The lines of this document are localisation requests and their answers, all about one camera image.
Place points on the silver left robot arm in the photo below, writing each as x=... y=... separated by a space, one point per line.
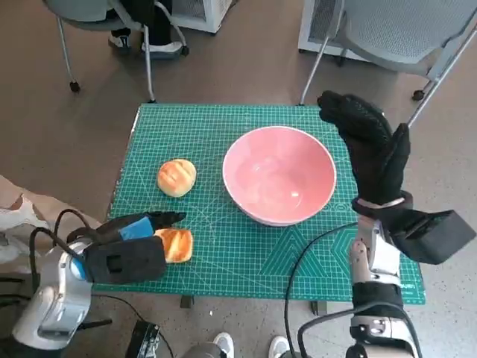
x=48 y=298

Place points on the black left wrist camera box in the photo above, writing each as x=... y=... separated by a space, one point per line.
x=134 y=257

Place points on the pink bowl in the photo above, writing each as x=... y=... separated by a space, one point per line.
x=275 y=175

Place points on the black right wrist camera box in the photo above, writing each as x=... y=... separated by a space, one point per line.
x=436 y=238

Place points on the seated person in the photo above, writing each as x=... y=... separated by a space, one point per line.
x=160 y=22

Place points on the person in beige trousers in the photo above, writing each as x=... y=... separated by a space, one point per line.
x=22 y=220

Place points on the black floor bar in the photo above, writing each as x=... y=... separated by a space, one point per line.
x=98 y=323

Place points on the white shoe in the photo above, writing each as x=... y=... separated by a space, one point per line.
x=223 y=345
x=278 y=347

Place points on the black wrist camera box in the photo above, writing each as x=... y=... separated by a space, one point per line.
x=134 y=257
x=436 y=238

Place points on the grey mesh chair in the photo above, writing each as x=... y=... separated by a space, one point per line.
x=391 y=22

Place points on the green cutting mat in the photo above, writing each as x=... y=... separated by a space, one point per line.
x=223 y=261

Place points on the rectangular toy toast bread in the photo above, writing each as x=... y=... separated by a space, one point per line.
x=179 y=244

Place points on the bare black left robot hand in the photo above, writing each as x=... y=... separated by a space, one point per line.
x=134 y=229

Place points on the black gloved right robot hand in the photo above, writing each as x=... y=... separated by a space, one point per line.
x=372 y=149

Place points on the round toy bread bun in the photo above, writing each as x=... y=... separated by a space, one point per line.
x=177 y=177

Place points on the grey chair with solid seat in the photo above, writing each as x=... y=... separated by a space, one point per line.
x=74 y=7

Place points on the white perforated cabinet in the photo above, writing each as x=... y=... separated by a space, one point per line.
x=316 y=22

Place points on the black floor device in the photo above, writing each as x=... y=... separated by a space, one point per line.
x=143 y=339

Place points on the black table bracket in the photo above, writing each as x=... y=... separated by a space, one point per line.
x=319 y=308
x=187 y=302

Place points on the white cabinet with grey panel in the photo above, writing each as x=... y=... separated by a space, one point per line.
x=201 y=11

